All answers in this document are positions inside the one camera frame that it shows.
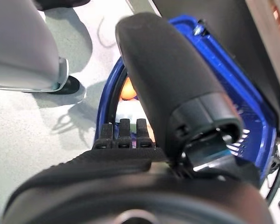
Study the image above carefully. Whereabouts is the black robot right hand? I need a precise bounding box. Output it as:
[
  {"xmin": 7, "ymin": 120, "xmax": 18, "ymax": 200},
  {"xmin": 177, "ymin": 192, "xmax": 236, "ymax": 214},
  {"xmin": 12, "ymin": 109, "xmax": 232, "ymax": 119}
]
[{"xmin": 1, "ymin": 13, "xmax": 274, "ymax": 224}]

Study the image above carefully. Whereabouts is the blue plastic shopping basket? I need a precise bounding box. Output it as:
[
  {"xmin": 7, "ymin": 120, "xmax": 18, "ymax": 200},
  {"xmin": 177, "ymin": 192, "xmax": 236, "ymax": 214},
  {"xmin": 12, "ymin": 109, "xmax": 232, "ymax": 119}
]
[{"xmin": 95, "ymin": 14, "xmax": 279, "ymax": 187}]

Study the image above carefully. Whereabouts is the orange fruit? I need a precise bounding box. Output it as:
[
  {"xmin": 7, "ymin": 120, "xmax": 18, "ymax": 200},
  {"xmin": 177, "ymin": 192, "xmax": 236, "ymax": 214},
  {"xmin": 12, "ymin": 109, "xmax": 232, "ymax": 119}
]
[{"xmin": 119, "ymin": 77, "xmax": 138, "ymax": 101}]

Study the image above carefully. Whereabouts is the green white napa cabbage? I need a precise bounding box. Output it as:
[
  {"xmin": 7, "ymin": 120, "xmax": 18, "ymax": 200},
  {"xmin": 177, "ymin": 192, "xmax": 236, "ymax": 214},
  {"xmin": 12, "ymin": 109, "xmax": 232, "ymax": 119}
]
[{"xmin": 115, "ymin": 99, "xmax": 153, "ymax": 132}]

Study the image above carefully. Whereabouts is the black robot right foot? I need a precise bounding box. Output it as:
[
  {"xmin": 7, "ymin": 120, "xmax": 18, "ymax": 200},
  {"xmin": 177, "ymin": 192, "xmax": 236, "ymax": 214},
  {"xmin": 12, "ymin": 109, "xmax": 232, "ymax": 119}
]
[{"xmin": 23, "ymin": 75, "xmax": 81, "ymax": 95}]

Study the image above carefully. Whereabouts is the black robot foot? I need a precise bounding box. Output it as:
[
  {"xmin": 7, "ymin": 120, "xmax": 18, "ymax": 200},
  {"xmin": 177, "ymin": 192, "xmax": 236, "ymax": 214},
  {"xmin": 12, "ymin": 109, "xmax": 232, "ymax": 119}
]
[
  {"xmin": 23, "ymin": 75, "xmax": 81, "ymax": 95},
  {"xmin": 34, "ymin": 0, "xmax": 91, "ymax": 11}
]

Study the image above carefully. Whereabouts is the black robot left foot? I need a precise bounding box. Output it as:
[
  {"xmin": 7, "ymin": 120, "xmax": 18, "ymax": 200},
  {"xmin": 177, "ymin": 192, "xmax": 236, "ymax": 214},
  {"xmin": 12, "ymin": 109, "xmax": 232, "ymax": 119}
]
[{"xmin": 34, "ymin": 0, "xmax": 91, "ymax": 11}]

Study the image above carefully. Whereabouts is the black basket carry handle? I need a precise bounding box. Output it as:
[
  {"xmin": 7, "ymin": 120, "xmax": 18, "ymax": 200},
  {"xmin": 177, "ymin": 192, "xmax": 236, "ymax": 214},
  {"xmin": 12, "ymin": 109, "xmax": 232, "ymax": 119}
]
[{"xmin": 105, "ymin": 64, "xmax": 128, "ymax": 126}]

